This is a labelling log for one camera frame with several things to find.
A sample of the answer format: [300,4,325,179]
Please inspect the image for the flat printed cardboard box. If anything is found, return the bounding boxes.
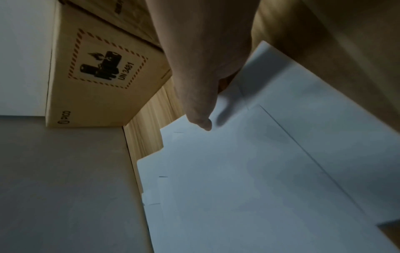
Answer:
[60,0,400,135]

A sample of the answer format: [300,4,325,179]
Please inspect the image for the person's right hand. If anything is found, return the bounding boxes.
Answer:
[145,0,262,132]

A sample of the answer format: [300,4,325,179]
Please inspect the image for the pile of white papers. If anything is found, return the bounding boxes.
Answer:
[137,40,400,253]

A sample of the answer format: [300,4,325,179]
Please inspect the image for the white box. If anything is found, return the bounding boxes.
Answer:
[0,0,59,117]

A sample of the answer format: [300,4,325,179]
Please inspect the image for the brown labelled cardboard box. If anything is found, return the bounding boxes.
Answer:
[45,0,173,128]

